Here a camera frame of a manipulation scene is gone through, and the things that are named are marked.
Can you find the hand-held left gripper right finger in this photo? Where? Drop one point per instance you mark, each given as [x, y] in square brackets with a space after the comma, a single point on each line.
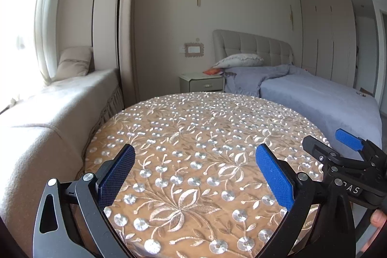
[275, 179]

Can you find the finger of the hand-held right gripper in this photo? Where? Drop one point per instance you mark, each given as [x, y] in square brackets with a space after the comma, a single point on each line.
[323, 152]
[349, 138]

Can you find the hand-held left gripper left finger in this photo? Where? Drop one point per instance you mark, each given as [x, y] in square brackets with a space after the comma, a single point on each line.
[118, 173]

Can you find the person's right hand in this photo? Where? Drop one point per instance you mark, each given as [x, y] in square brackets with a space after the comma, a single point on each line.
[379, 218]

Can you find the small dark item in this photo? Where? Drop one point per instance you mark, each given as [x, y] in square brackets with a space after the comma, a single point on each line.
[360, 93]

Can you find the pale lavender bed cover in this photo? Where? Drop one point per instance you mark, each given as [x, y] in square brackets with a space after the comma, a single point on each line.
[317, 100]

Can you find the cream lace floral tablecloth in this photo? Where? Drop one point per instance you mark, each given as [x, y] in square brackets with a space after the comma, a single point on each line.
[187, 155]

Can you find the cream upholstered bench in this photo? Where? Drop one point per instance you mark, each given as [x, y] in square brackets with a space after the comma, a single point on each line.
[45, 125]

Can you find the beige wardrobe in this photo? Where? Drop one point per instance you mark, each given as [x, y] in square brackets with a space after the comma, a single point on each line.
[323, 43]

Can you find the grey ruffled quilt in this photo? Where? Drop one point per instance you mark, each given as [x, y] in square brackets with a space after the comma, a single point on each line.
[245, 79]

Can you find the beige cushion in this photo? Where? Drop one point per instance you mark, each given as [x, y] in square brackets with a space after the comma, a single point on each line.
[74, 61]

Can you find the grey nightstand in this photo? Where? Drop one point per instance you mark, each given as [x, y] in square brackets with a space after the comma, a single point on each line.
[199, 84]

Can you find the white ruffled pillow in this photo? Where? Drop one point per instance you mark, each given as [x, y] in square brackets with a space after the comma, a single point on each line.
[238, 61]

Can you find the orange item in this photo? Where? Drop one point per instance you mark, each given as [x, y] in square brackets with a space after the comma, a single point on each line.
[213, 71]

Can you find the beige tufted headboard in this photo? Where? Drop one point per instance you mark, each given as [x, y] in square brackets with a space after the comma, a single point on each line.
[257, 43]

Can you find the white sheer curtain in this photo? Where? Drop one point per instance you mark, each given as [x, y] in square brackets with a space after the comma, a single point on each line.
[50, 19]

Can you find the framed wall switch panel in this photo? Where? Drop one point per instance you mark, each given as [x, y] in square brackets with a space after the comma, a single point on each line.
[193, 48]

